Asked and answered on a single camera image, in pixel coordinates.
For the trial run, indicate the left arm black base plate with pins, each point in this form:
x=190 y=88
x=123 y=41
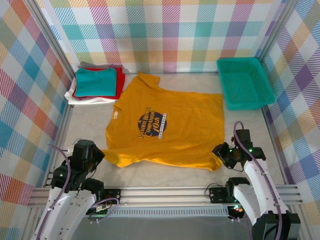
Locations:
x=115 y=195

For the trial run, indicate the white folded t-shirt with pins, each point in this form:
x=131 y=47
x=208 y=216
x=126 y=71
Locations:
x=85 y=101

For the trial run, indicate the aluminium mounting rail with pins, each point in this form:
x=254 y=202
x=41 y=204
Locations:
x=162 y=195

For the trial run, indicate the yellow printed t-shirt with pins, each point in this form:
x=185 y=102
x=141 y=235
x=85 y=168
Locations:
x=175 y=130

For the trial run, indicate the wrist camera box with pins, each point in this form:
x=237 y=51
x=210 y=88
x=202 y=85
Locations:
x=243 y=136
x=83 y=149

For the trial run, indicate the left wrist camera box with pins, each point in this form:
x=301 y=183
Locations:
x=83 y=149

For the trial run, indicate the teal folded t-shirt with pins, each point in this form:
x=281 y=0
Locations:
x=95 y=82

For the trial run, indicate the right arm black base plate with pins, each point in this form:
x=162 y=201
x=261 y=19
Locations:
x=217 y=195

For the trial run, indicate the stack of folded shirts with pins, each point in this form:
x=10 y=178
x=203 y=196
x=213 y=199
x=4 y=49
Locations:
x=121 y=82

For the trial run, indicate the small black electronics board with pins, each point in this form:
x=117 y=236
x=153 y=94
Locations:
x=100 y=212
x=235 y=212

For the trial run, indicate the aluminium frame post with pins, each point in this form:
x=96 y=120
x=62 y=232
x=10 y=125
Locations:
x=275 y=27
x=50 y=32

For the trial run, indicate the grey folded t-shirt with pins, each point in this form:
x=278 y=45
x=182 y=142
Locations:
x=95 y=65

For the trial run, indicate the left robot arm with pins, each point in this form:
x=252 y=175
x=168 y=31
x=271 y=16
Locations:
x=62 y=212

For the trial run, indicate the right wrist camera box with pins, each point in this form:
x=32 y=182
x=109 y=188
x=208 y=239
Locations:
x=243 y=136

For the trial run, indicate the teal plastic mesh basket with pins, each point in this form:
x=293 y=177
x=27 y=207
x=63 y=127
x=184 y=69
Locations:
x=245 y=82

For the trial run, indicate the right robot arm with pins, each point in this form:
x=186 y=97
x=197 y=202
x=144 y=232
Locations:
x=262 y=190

